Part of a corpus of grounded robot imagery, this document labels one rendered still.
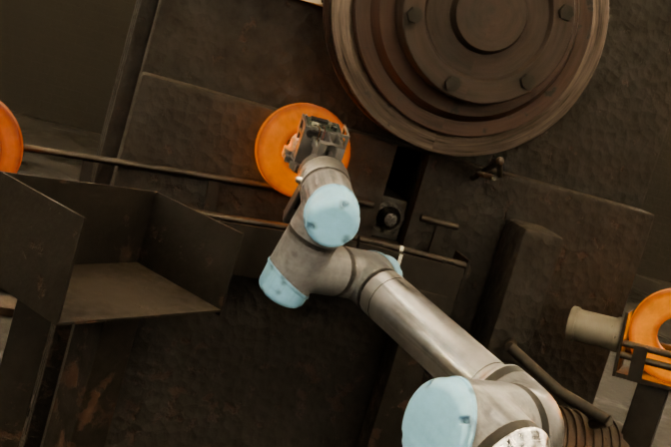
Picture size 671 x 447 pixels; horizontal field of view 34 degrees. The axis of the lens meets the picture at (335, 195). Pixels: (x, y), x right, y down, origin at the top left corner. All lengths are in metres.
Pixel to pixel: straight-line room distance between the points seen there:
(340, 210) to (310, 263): 0.10
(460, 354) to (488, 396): 0.20
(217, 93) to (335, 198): 0.45
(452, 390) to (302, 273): 0.37
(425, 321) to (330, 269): 0.16
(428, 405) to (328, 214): 0.33
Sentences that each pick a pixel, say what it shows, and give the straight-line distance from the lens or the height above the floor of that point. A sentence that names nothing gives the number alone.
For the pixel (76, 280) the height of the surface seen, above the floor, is 0.60.
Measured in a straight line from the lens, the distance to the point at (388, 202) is 1.94.
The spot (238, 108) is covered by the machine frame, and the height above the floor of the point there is 0.86.
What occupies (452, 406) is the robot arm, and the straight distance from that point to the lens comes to 1.22.
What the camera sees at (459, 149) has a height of 0.90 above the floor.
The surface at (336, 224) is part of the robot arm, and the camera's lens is 1.46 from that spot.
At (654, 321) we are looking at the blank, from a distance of 1.87.
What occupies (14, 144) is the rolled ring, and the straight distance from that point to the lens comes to 1.77.
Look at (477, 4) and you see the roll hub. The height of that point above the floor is 1.12.
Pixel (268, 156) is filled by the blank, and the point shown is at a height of 0.80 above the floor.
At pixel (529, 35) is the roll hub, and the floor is 1.10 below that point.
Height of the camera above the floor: 0.99
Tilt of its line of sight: 7 degrees down
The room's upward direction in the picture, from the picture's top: 16 degrees clockwise
